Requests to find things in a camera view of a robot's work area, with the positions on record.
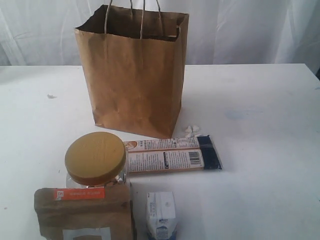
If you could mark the brown paper shopping bag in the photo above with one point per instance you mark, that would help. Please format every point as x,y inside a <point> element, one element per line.
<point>134,63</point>

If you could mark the dark blue noodle package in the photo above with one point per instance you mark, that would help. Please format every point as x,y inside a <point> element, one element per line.
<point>172,155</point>

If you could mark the small white milk carton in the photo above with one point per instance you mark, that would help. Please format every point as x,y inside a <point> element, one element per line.
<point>161,218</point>

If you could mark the brown kraft pouch orange label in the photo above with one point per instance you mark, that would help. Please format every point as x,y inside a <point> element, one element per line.
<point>101,213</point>

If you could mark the white backdrop curtain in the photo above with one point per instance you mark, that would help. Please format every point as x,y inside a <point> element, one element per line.
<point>41,32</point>

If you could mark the clear nut jar gold lid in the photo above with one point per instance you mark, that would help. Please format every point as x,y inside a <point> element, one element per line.
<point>97,159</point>

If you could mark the white crumpled paper bits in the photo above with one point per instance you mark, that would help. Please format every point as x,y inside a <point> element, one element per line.
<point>192,131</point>

